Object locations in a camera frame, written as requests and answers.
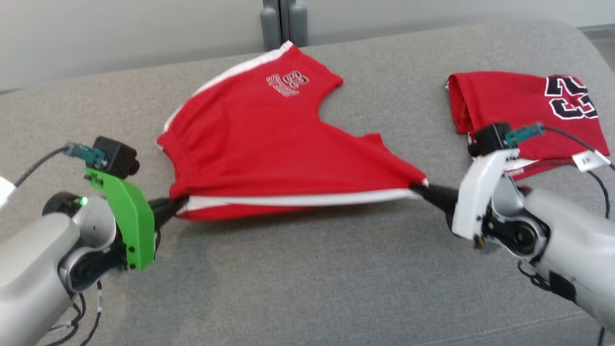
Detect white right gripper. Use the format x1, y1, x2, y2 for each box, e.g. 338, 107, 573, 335
410, 148, 521, 241

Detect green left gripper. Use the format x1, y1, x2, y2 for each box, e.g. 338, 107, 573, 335
85, 166, 189, 271

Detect red white jersey shirt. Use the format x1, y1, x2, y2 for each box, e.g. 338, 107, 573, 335
445, 71, 610, 181

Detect red white-trimmed shorts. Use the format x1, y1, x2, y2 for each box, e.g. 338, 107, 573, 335
156, 41, 429, 222

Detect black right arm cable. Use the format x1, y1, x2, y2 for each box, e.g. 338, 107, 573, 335
517, 163, 612, 346

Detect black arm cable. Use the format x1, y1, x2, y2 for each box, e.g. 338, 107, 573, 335
46, 280, 105, 346
517, 163, 612, 346

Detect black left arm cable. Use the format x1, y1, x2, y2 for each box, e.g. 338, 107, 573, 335
46, 280, 105, 346

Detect white right cable tag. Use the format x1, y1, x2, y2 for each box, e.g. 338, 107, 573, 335
571, 150, 611, 172

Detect white cable tag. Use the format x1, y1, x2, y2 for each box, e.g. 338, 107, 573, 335
0, 176, 16, 205
571, 150, 611, 172

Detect white left cable tag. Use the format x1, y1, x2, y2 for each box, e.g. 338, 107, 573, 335
0, 176, 16, 205

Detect grey double partition post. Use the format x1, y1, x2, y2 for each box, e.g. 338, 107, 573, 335
260, 0, 308, 51

